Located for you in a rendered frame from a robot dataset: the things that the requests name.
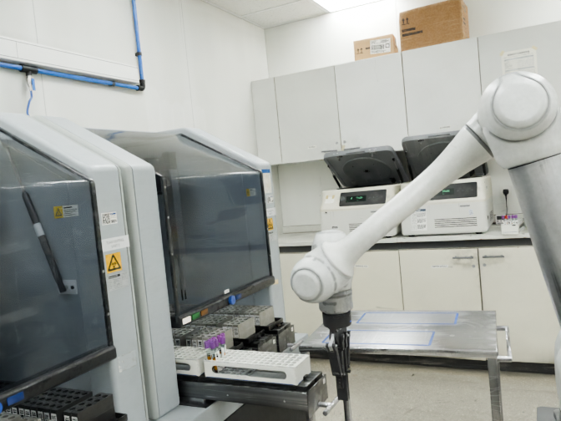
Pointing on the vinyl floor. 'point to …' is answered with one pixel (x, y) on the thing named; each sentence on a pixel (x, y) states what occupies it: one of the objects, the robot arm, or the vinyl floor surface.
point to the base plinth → (446, 362)
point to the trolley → (423, 341)
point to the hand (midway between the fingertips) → (342, 386)
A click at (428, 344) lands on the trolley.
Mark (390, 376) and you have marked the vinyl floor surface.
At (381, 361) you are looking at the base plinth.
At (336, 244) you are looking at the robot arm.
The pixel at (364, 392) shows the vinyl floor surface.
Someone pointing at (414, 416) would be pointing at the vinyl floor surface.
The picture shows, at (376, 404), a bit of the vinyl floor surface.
